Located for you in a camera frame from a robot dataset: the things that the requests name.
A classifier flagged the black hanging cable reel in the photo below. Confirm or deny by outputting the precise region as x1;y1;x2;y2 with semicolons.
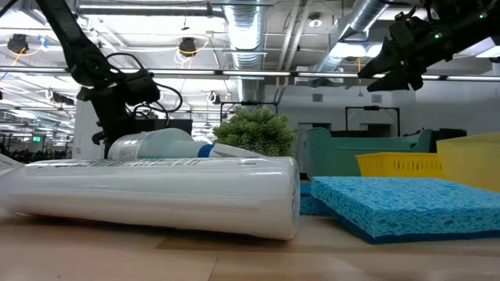
178;36;198;58
6;33;29;55

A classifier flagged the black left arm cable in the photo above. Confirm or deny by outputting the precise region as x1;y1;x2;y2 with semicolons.
105;52;184;120

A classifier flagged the translucent yellow plastic bin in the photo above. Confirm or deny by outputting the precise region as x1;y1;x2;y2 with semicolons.
436;131;500;193

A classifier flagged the slanted silver duct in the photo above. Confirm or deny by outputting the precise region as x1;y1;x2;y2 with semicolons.
312;0;394;75

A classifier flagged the artificial green potted plant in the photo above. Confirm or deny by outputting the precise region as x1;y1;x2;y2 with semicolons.
212;105;298;158

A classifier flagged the black monitor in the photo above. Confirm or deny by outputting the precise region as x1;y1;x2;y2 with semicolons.
146;119;194;136

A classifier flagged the spray bottle with blue liquid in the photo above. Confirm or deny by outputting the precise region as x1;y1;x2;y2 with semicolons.
107;127;266;160

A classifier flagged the teal plastic bin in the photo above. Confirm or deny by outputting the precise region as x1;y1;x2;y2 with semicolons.
299;126;433;181

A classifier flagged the black cabinet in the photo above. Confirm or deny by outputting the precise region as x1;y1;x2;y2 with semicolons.
429;127;468;153

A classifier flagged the large ribbed silver duct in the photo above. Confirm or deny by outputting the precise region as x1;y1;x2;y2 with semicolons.
223;0;267;103

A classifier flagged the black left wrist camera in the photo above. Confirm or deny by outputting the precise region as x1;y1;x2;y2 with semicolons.
123;69;162;106

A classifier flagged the blue rectangular sponge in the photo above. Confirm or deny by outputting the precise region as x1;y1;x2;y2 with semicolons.
299;182;333;216
310;176;500;245

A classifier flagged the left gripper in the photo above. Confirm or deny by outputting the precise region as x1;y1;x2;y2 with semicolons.
77;83;137;158

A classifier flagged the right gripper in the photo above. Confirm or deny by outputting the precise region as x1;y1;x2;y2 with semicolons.
356;9;451;94

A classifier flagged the long ceiling light strip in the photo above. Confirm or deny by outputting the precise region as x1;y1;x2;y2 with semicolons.
0;66;500;82

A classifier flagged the small yellow slotted basket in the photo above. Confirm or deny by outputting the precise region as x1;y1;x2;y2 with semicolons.
355;151;445;180

